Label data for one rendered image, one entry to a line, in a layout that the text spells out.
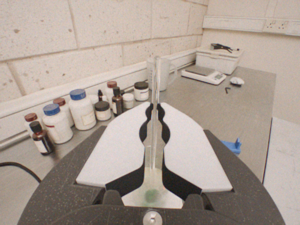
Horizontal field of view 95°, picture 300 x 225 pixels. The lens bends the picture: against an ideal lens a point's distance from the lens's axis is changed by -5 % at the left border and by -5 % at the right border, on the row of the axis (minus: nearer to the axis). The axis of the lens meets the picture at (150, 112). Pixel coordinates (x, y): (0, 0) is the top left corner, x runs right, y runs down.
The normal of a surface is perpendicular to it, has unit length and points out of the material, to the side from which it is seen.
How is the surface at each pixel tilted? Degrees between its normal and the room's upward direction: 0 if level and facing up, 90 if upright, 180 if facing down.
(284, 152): 0
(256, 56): 90
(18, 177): 0
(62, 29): 90
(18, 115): 90
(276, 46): 90
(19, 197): 0
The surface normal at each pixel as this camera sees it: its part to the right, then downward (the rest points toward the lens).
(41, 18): 0.77, 0.36
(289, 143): 0.02, -0.84
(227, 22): -0.63, 0.41
